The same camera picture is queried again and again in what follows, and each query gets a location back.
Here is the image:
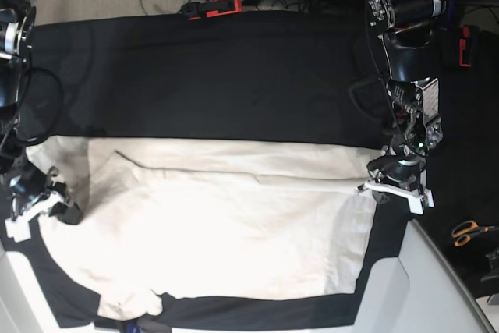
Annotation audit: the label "orange black clamp top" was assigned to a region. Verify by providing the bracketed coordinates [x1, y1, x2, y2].
[180, 0, 242, 20]

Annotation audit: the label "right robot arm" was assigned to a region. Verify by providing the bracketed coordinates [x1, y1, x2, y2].
[1, 0, 83, 243]

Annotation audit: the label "orange black clamp right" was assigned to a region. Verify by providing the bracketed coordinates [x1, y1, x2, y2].
[458, 25, 479, 68]

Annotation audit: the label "black table cloth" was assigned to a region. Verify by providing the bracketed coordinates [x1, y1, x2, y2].
[0, 11, 499, 330]

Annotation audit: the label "orange handled scissors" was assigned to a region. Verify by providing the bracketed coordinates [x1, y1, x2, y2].
[451, 220, 498, 247]

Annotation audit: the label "orange black clamp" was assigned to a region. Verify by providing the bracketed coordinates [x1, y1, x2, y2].
[458, 25, 479, 68]
[180, 0, 242, 20]

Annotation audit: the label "white table frame left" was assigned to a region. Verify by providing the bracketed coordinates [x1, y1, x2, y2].
[1, 249, 95, 332]

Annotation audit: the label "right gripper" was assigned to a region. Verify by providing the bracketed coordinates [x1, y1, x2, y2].
[5, 161, 82, 242]

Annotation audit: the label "white table frame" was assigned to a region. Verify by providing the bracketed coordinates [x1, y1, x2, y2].
[1, 249, 95, 332]
[352, 220, 495, 332]

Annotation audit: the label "white T-shirt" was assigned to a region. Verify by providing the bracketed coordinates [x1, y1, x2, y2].
[27, 136, 379, 319]

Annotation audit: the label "black object right edge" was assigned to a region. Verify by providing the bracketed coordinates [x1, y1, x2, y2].
[481, 248, 499, 282]

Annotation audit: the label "white table frame right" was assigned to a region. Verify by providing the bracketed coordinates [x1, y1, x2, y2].
[352, 220, 495, 332]

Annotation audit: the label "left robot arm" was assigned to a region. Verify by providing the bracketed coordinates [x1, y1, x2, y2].
[358, 0, 487, 214]

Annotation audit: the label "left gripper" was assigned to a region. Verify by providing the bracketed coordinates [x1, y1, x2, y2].
[356, 146, 434, 215]

